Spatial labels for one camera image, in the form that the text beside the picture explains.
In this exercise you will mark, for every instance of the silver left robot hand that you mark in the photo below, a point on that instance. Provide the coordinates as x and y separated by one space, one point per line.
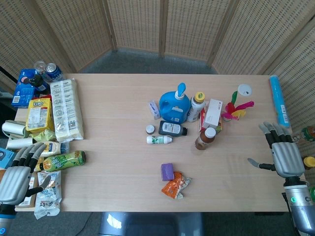
14 183

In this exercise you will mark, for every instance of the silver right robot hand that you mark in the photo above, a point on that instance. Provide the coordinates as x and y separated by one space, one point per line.
288 157

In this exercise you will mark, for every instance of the brown tea bottle white cap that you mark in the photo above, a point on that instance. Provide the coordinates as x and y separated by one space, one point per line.
205 140

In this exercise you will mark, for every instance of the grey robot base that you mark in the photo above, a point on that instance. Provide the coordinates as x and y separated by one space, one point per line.
150 225

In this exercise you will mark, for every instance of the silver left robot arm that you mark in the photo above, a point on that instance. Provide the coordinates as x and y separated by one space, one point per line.
5 221

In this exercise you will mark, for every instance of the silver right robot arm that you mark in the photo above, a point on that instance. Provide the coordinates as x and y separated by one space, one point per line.
300 199

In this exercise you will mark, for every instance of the white tube with blue cap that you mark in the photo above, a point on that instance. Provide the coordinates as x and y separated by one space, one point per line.
55 148

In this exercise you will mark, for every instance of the green label drink bottle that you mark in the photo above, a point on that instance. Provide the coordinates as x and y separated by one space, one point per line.
64 159

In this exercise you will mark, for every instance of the white bottle yellow cap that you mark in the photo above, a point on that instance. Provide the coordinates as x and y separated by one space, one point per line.
195 108

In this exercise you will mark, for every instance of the dark grey bottle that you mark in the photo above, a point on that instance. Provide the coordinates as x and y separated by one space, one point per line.
171 128

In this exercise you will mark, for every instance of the blue detergent pump bottle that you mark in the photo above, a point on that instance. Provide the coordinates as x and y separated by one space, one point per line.
174 108

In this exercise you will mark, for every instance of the white bottle green print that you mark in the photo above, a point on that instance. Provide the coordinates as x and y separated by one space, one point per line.
158 139

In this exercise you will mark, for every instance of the brown cardboard box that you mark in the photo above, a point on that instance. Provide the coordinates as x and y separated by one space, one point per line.
27 200

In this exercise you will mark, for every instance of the light blue box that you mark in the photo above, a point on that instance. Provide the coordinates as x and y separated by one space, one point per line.
6 157

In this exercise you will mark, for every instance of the white snack bag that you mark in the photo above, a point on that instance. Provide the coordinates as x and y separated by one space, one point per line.
48 196

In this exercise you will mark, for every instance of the white paper roll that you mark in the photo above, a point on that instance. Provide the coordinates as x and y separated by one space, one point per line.
19 143

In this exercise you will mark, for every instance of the white lint roller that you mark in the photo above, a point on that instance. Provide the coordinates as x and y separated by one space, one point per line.
13 128

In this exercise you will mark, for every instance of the light green crumpled bag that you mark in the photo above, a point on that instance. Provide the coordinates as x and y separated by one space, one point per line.
44 135

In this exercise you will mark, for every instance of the light blue long tube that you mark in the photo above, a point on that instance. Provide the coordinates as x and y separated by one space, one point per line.
279 100

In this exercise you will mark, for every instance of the yellow biscuit pack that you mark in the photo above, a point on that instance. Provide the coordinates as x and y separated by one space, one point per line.
39 115

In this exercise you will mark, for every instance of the colourful feather shuttlecock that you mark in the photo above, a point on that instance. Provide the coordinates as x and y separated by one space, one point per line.
232 110

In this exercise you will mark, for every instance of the woven folding screen panel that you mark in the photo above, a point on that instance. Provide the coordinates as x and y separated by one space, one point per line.
76 27
258 34
194 27
302 81
19 32
135 24

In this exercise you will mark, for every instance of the white round disc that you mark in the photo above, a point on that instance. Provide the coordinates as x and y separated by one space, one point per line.
244 89

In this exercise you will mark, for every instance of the white cardboard box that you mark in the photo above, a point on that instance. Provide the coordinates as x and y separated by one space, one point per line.
212 113

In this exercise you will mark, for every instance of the large white tissue pack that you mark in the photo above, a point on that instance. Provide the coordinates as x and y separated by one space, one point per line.
66 110

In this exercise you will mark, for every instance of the blue cookie box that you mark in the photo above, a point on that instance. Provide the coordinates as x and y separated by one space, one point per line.
23 91

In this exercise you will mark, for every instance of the red and white carton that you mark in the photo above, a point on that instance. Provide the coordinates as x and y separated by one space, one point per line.
199 123

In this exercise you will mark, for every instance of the blue drink can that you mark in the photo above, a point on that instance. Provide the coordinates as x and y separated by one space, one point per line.
53 71

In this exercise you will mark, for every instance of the orange snack bag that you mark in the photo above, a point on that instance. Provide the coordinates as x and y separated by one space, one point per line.
173 186

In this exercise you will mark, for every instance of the clear glass cup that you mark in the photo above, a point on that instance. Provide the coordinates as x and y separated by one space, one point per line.
39 66

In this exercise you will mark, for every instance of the purple small carton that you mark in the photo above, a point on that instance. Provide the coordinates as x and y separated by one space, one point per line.
167 172

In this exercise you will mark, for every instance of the small jar silver lid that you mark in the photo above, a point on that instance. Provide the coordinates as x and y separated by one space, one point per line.
150 129

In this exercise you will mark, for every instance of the small lavender box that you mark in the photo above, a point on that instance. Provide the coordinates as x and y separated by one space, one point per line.
153 109

